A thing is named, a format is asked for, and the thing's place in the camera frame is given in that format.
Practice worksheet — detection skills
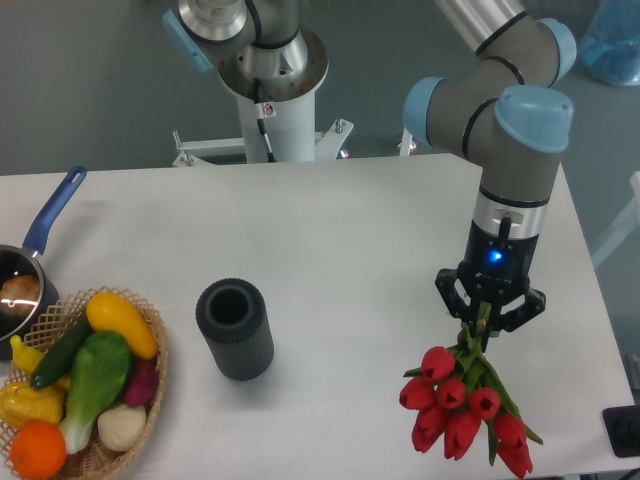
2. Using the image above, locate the yellow banana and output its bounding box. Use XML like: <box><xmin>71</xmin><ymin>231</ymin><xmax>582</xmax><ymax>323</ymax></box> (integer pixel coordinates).
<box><xmin>10</xmin><ymin>335</ymin><xmax>45</xmax><ymax>376</ymax></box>

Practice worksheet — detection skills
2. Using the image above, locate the dark grey ribbed vase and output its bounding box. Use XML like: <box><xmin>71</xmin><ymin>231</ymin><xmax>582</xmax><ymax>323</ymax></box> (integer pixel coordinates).
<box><xmin>195</xmin><ymin>278</ymin><xmax>274</xmax><ymax>381</ymax></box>

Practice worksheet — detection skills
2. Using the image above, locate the white frame at right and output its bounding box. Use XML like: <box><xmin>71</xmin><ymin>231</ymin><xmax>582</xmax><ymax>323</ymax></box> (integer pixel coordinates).
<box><xmin>591</xmin><ymin>171</ymin><xmax>639</xmax><ymax>269</ymax></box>

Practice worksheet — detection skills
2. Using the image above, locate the green bok choy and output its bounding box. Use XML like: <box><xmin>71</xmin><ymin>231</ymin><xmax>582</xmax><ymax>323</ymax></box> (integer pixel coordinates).
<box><xmin>59</xmin><ymin>331</ymin><xmax>132</xmax><ymax>455</ymax></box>

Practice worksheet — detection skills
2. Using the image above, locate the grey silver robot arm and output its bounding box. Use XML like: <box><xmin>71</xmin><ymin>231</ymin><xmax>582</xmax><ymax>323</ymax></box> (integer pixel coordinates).
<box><xmin>162</xmin><ymin>1</ymin><xmax>576</xmax><ymax>339</ymax></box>

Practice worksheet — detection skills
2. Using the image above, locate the red tulip bouquet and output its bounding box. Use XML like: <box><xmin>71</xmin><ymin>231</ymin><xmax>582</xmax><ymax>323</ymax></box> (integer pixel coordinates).
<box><xmin>399</xmin><ymin>302</ymin><xmax>543</xmax><ymax>479</ymax></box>

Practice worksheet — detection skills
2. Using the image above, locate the blue handled saucepan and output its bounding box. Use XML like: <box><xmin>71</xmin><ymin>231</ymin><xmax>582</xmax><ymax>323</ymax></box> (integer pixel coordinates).
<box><xmin>1</xmin><ymin>166</ymin><xmax>87</xmax><ymax>361</ymax></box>

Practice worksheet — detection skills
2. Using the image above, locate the yellow bumpy gourd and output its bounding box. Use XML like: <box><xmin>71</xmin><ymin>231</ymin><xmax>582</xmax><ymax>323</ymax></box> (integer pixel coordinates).
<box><xmin>1</xmin><ymin>381</ymin><xmax>65</xmax><ymax>430</ymax></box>

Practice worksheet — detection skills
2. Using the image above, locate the white garlic bulb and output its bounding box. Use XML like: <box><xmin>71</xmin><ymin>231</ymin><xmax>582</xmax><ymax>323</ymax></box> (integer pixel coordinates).
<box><xmin>97</xmin><ymin>404</ymin><xmax>146</xmax><ymax>452</ymax></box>

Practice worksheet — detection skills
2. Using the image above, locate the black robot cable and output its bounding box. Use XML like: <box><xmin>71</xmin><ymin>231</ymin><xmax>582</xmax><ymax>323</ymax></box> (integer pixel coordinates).
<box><xmin>251</xmin><ymin>78</ymin><xmax>277</xmax><ymax>164</ymax></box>

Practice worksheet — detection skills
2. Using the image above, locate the yellow squash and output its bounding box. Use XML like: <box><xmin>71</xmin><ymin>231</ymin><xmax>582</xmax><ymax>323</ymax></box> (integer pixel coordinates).
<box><xmin>86</xmin><ymin>292</ymin><xmax>159</xmax><ymax>360</ymax></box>

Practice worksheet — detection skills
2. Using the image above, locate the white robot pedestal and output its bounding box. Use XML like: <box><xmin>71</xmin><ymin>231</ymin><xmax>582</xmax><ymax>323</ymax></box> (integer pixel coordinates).
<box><xmin>173</xmin><ymin>27</ymin><xmax>354</xmax><ymax>167</ymax></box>

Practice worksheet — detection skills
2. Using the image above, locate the orange fruit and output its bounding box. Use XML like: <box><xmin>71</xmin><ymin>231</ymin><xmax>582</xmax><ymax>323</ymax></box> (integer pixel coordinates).
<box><xmin>9</xmin><ymin>421</ymin><xmax>67</xmax><ymax>479</ymax></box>

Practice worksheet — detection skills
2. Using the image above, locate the brown bread roll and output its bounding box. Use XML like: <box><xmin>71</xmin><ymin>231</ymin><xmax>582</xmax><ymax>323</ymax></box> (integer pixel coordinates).
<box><xmin>1</xmin><ymin>275</ymin><xmax>40</xmax><ymax>319</ymax></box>

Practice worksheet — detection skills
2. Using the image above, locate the purple red onion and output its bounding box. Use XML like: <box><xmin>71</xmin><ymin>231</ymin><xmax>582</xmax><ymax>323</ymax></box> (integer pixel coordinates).
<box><xmin>123</xmin><ymin>360</ymin><xmax>159</xmax><ymax>407</ymax></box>

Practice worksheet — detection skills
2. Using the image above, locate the green cucumber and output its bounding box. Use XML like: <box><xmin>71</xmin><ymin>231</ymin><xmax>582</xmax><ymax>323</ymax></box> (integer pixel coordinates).
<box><xmin>30</xmin><ymin>315</ymin><xmax>94</xmax><ymax>390</ymax></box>

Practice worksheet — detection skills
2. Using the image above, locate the black device at edge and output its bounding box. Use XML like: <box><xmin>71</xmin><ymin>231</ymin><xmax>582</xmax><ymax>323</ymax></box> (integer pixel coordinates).
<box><xmin>602</xmin><ymin>405</ymin><xmax>639</xmax><ymax>458</ymax></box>

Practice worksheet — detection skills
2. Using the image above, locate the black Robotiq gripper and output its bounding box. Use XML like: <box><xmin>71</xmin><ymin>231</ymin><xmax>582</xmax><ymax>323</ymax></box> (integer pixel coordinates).
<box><xmin>435</xmin><ymin>222</ymin><xmax>546</xmax><ymax>336</ymax></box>

